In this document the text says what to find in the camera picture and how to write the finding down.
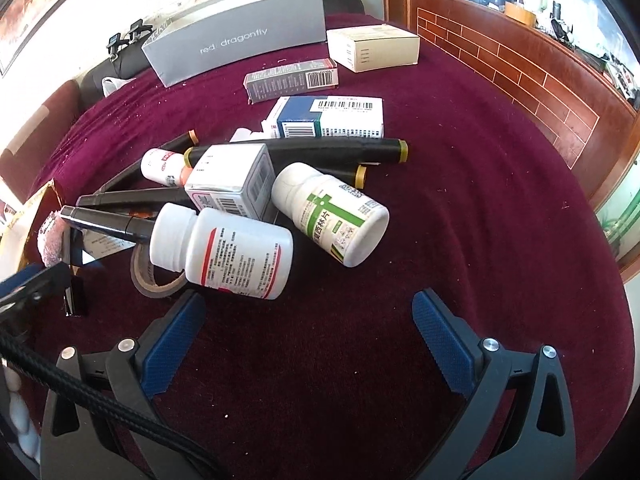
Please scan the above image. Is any small red white box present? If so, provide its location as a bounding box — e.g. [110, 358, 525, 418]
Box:
[243, 58, 339, 105]

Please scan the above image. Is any black marker yellow cap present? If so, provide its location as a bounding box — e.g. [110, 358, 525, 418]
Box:
[312, 164, 369, 191]

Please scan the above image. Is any white bottle red label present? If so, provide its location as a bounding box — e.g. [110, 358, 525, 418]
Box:
[149, 203, 294, 301]

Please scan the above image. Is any black tape roll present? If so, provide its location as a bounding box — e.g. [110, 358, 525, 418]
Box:
[130, 246, 188, 300]

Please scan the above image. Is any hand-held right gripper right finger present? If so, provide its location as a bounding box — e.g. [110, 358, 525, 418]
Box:
[411, 287, 581, 480]

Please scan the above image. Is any person's left hand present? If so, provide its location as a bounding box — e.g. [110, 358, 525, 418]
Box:
[0, 366, 42, 467]

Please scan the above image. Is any large grey shoe box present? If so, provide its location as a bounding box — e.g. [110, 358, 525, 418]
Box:
[141, 0, 328, 88]

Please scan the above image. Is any wooden cabinet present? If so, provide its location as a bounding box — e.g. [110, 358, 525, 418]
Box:
[380, 0, 640, 211]

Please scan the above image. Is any black marker olive cap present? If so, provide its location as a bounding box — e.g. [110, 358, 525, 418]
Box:
[181, 137, 409, 170]

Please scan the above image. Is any white plastic bag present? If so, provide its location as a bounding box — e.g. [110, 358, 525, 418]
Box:
[101, 76, 132, 98]

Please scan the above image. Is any pink fluffy hair tie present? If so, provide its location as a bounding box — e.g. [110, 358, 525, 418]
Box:
[37, 212, 68, 267]

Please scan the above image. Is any black braided cable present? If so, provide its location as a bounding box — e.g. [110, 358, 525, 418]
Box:
[0, 327, 221, 480]

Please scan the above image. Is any grey and white small box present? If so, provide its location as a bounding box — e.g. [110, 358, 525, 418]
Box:
[184, 143, 277, 221]

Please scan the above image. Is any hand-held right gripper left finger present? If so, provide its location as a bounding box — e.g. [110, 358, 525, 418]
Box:
[40, 289, 221, 480]

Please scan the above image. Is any blue and white medicine box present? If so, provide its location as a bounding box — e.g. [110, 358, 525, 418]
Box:
[261, 95, 385, 140]

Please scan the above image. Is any dark red velvet cloth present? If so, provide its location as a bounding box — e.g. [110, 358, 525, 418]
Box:
[20, 12, 636, 480]

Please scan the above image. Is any small bottle orange cap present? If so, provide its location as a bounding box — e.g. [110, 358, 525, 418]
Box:
[141, 148, 193, 188]

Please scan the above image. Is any row of cabinet shelf items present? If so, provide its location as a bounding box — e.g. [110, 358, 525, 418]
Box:
[407, 0, 640, 106]

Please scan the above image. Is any gold-edged white tray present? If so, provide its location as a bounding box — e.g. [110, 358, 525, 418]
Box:
[0, 180, 68, 281]

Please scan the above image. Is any red upholstered chair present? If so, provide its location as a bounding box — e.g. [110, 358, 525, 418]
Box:
[0, 80, 83, 201]

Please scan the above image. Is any painted glass cabinet door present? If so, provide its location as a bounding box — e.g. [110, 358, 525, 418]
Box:
[595, 170, 640, 281]

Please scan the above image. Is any cream cardboard box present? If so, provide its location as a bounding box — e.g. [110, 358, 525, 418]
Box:
[326, 24, 421, 73]

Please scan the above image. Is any white bottle green label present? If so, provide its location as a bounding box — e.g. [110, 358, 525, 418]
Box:
[271, 162, 390, 268]

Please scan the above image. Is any framed wall picture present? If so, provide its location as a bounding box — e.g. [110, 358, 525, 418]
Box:
[0, 0, 118, 76]

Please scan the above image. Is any black marker tan cap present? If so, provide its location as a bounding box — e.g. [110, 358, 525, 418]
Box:
[95, 129, 201, 196]

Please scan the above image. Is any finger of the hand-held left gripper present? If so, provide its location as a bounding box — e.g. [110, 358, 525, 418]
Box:
[0, 262, 68, 321]

